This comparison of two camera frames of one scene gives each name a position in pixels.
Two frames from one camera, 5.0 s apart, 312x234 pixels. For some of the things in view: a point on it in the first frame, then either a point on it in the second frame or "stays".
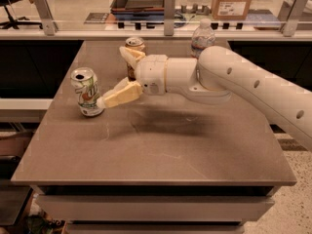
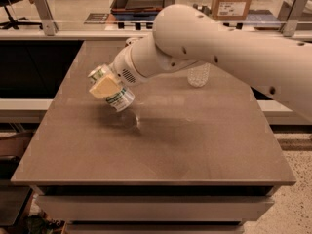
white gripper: x=151 y=72 to x=122 y=70
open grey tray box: x=139 y=2 stays
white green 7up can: x=87 y=88 to x=121 y=98
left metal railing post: x=48 y=20 stays
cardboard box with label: x=232 y=2 stays
